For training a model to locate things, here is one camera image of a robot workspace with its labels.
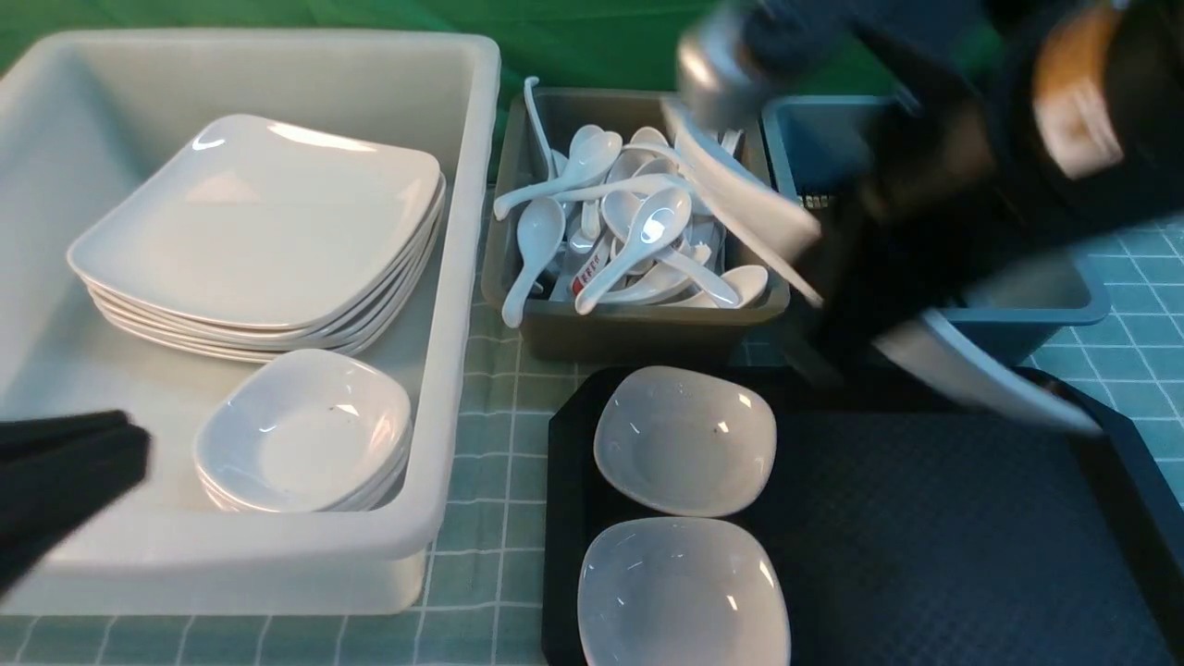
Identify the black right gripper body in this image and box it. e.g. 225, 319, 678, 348
777, 96, 1025, 374

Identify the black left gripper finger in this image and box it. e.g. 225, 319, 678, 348
1, 425, 152, 593
1, 412, 130, 463

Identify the large white square plate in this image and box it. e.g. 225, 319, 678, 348
662, 94, 1101, 436

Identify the white square bowl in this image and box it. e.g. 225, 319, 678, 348
593, 366, 777, 518
575, 517, 791, 665

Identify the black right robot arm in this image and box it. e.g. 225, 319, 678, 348
675, 1, 1183, 376

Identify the grey-blue plastic chopstick bin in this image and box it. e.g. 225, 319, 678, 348
761, 94, 1111, 365

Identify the stack of white small bowls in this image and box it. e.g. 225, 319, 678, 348
193, 350, 413, 513

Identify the stack of white square plates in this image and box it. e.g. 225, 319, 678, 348
67, 115, 448, 364

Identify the pile of white soup spoons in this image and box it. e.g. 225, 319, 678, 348
493, 77, 770, 328

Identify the large white plastic tub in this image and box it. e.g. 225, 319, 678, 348
1, 28, 500, 616

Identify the black plastic serving tray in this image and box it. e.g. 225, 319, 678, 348
541, 367, 1180, 665

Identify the green backdrop cloth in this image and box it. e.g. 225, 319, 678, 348
0, 0, 926, 149

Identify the green checked tablecloth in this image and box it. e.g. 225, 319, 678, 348
4, 218, 1183, 665

